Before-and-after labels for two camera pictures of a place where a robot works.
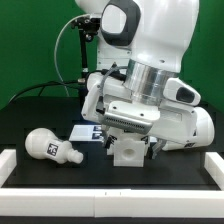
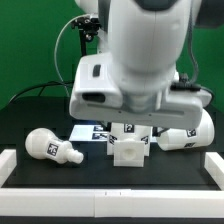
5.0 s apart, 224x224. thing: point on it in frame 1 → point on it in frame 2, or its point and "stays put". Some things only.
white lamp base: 129,149 stays put
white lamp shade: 204,132 stays put
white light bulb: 42,143 stays put
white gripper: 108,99 → 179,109
